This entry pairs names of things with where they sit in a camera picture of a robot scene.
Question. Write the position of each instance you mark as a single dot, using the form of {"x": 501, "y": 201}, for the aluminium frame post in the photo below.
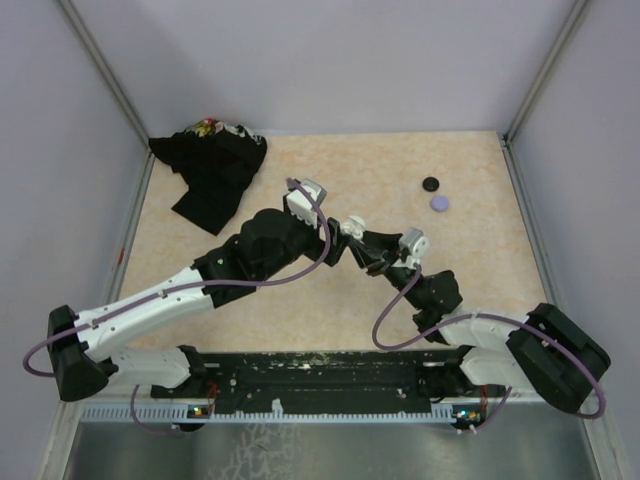
{"x": 569, "y": 28}
{"x": 101, "y": 65}

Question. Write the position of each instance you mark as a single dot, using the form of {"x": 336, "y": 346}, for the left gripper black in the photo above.
{"x": 338, "y": 242}

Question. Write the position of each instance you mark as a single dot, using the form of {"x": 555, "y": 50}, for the purple round charging case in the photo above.
{"x": 439, "y": 203}

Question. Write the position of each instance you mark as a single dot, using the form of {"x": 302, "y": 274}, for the left aluminium frame post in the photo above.
{"x": 101, "y": 65}

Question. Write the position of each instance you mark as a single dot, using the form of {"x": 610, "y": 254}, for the black printed cloth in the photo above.
{"x": 218, "y": 162}

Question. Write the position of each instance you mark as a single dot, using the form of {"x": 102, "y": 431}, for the right aluminium frame post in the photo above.
{"x": 569, "y": 28}

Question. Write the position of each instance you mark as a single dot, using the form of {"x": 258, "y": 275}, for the black round charging case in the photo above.
{"x": 430, "y": 184}

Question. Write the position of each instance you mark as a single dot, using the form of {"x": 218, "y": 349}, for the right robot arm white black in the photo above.
{"x": 542, "y": 351}

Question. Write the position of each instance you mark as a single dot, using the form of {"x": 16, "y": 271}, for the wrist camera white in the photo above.
{"x": 412, "y": 246}
{"x": 302, "y": 197}

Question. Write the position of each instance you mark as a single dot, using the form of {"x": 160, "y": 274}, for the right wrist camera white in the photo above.
{"x": 412, "y": 246}

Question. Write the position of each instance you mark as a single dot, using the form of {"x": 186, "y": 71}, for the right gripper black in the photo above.
{"x": 367, "y": 255}

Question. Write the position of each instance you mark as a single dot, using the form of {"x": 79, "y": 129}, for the white earbud charging case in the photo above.
{"x": 354, "y": 227}

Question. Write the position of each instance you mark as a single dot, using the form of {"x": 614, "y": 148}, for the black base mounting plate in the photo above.
{"x": 351, "y": 382}

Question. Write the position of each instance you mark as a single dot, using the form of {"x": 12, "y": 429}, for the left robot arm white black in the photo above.
{"x": 89, "y": 350}

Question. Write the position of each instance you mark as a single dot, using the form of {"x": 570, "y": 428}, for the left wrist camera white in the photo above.
{"x": 302, "y": 197}

